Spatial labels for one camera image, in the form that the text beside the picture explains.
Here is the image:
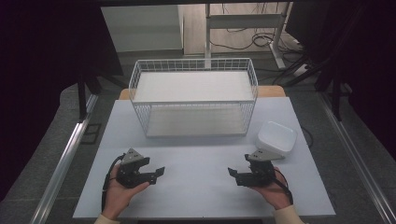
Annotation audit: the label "white wire shelf rack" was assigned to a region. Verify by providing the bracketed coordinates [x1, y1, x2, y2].
[128, 57, 259, 139]

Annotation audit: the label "aluminium rail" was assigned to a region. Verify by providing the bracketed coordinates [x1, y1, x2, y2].
[29, 92, 100, 224]
[317, 91, 396, 224]

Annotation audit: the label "dark curtain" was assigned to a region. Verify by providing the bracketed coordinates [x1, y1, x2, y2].
[285, 0, 396, 161]
[0, 0, 125, 202]

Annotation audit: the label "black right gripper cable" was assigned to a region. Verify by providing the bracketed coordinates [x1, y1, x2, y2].
[273, 167, 294, 206]

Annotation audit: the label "thin black cable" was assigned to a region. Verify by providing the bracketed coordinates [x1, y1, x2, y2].
[300, 125, 314, 149]

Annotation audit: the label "black floor cables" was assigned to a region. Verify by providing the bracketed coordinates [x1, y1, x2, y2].
[208, 27, 312, 87]

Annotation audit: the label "white metal desk frame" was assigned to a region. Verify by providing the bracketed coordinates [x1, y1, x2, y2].
[204, 2, 294, 70]

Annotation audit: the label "black floor frame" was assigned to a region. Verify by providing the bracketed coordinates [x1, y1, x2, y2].
[80, 122, 103, 146]

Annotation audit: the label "white table board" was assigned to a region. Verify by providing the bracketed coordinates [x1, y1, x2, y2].
[72, 96, 336, 220]

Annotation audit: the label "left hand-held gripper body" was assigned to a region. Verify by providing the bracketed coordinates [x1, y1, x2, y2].
[117, 147, 151, 189]

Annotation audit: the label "person's right hand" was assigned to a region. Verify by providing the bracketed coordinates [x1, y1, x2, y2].
[250, 167, 294, 211]

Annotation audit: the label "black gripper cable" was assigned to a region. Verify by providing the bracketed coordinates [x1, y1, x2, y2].
[273, 167, 294, 206]
[100, 153, 126, 213]

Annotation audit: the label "white power strip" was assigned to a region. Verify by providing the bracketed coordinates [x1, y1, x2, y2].
[291, 63, 310, 77]

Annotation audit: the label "person's left hand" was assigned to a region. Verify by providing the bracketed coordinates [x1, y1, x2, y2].
[102, 163, 150, 221]

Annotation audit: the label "black metal stand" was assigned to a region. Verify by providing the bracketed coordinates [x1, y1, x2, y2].
[313, 70, 345, 122]
[76, 73, 103, 123]

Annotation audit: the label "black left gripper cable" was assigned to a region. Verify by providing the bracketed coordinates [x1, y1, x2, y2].
[100, 153, 126, 213]

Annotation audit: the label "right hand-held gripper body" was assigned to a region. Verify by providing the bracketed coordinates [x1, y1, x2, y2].
[246, 148, 285, 189]

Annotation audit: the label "white square bowl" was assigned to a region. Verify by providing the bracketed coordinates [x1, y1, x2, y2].
[255, 120, 298, 159]

